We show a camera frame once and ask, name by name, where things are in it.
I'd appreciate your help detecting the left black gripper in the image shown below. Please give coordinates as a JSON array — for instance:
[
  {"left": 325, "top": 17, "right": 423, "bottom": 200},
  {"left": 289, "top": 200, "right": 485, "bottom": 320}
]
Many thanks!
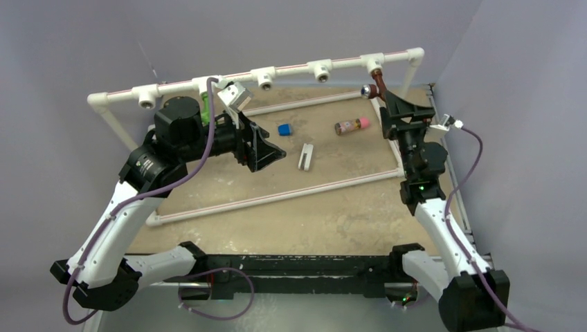
[{"left": 178, "top": 106, "right": 285, "bottom": 171}]

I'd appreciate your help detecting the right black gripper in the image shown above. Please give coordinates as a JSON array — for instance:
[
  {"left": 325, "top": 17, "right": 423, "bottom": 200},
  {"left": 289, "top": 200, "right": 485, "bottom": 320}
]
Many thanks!
[{"left": 379, "top": 91, "right": 435, "bottom": 178}]

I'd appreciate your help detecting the brown faucet with blue cap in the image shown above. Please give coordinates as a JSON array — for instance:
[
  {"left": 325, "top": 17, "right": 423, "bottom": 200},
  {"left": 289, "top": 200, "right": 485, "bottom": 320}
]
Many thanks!
[{"left": 360, "top": 69, "right": 388, "bottom": 102}]

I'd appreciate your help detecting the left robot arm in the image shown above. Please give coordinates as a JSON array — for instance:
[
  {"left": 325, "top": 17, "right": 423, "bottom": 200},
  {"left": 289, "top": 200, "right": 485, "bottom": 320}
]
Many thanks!
[{"left": 51, "top": 96, "right": 286, "bottom": 311}]

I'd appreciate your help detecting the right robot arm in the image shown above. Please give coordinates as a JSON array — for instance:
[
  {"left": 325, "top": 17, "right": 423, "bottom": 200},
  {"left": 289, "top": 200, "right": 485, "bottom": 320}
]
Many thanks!
[{"left": 379, "top": 91, "right": 510, "bottom": 331}]

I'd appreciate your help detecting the blue paperclip box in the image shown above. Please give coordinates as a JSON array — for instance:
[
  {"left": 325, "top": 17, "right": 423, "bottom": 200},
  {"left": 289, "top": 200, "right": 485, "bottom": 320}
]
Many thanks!
[{"left": 278, "top": 124, "right": 293, "bottom": 136}]

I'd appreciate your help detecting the white staple box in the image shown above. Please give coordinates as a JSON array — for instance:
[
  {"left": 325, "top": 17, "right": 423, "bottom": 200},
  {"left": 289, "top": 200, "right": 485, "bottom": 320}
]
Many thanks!
[{"left": 298, "top": 143, "right": 314, "bottom": 172}]

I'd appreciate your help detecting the pink capped clip jar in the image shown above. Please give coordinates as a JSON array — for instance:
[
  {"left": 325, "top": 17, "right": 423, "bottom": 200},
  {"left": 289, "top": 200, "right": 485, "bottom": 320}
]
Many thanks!
[{"left": 334, "top": 117, "right": 370, "bottom": 136}]

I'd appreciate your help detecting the green plastic faucet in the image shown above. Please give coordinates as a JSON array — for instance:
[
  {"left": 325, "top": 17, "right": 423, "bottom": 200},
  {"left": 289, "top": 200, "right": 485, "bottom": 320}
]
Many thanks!
[{"left": 200, "top": 92, "right": 214, "bottom": 126}]

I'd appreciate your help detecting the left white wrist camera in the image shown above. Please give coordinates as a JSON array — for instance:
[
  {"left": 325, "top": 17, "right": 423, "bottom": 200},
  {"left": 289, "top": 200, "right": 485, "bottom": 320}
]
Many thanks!
[{"left": 217, "top": 82, "right": 254, "bottom": 129}]

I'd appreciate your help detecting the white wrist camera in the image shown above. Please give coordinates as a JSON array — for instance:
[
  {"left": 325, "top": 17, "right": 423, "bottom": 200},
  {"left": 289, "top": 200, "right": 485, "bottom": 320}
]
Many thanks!
[
  {"left": 428, "top": 114, "right": 464, "bottom": 135},
  {"left": 217, "top": 82, "right": 254, "bottom": 129}
]

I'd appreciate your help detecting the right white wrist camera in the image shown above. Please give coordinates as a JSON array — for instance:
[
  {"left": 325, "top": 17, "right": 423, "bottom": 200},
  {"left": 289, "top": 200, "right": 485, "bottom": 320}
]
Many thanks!
[{"left": 428, "top": 114, "right": 464, "bottom": 135}]

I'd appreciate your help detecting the white PVC pipe frame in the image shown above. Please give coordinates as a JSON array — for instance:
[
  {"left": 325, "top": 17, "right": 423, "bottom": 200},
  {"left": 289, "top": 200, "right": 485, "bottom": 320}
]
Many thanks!
[{"left": 87, "top": 48, "right": 425, "bottom": 227}]

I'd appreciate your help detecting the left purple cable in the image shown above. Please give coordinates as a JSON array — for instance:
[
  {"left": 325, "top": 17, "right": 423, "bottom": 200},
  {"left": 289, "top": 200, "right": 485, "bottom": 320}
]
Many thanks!
[{"left": 62, "top": 77, "right": 220, "bottom": 326}]

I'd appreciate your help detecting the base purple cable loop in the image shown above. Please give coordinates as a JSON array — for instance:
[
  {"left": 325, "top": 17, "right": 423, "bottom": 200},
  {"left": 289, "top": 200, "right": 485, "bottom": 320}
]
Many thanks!
[{"left": 177, "top": 263, "right": 256, "bottom": 321}]

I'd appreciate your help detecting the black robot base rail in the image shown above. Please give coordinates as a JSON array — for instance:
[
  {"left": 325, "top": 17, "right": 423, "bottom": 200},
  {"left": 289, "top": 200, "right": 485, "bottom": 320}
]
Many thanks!
[{"left": 178, "top": 255, "right": 420, "bottom": 302}]

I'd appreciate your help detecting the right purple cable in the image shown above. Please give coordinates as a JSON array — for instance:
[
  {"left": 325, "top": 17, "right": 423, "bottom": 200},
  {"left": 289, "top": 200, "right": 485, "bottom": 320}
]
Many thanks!
[{"left": 444, "top": 126, "right": 542, "bottom": 332}]

